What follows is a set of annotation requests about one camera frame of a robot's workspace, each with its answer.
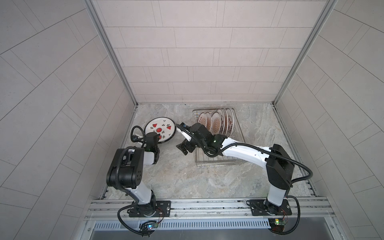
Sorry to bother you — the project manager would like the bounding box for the watermelon pattern plate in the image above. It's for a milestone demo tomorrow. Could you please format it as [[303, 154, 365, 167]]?
[[144, 117, 176, 144]]

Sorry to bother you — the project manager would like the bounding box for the red characters white plate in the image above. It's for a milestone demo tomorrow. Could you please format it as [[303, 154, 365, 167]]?
[[226, 108, 234, 137]]

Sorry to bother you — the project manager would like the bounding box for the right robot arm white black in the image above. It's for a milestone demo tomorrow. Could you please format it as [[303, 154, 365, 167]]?
[[176, 123, 313, 215]]

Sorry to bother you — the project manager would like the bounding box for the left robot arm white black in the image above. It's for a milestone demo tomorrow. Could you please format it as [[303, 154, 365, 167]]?
[[106, 133, 161, 217]]

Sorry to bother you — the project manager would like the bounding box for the sunburst plate front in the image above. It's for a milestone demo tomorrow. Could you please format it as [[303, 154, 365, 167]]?
[[198, 112, 207, 127]]

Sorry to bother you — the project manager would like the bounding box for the sunburst plate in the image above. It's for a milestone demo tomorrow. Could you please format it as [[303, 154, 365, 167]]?
[[198, 112, 207, 127], [211, 112, 222, 135]]

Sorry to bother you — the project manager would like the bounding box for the red rimmed plate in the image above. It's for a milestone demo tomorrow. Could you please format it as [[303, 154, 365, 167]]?
[[218, 108, 229, 136], [205, 112, 212, 131]]

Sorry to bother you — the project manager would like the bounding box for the left circuit board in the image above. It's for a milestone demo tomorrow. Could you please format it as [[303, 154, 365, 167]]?
[[141, 221, 159, 232]]

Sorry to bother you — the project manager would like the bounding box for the circuit board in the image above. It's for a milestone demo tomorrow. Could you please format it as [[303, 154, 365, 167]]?
[[268, 219, 287, 234], [141, 221, 159, 232]]

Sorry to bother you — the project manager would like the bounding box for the ventilation grille strip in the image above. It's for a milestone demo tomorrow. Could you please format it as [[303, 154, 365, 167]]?
[[94, 219, 271, 231]]

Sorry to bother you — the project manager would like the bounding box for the right circuit board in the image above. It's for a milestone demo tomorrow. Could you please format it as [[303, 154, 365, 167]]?
[[268, 219, 287, 234]]

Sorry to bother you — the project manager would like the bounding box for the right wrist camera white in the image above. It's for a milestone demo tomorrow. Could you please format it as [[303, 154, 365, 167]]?
[[178, 123, 192, 142]]

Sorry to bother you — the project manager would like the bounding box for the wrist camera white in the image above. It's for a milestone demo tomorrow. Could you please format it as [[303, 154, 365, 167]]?
[[131, 135, 145, 143], [178, 123, 192, 142]]

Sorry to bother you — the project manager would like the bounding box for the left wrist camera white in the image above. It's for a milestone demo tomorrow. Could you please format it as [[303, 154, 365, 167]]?
[[131, 135, 145, 143]]

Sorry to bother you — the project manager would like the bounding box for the wire dish rack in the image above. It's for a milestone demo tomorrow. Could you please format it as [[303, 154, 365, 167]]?
[[192, 108, 246, 167]]

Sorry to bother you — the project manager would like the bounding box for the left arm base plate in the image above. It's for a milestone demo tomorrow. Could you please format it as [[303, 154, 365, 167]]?
[[127, 201, 171, 218]]

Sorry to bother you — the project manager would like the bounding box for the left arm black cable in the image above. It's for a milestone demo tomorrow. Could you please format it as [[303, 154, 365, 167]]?
[[116, 203, 151, 237]]

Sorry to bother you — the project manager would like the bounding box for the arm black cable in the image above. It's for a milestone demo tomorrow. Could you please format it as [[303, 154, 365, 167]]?
[[116, 203, 151, 237], [268, 194, 301, 235]]

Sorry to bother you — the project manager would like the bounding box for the aluminium mounting rail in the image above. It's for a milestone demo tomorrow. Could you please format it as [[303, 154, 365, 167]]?
[[85, 197, 335, 221]]

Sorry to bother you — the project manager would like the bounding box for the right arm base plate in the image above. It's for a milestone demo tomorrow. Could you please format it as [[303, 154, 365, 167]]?
[[246, 199, 292, 216]]

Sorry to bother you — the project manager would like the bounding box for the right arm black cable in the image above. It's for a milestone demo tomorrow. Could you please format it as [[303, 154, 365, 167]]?
[[268, 194, 301, 235]]

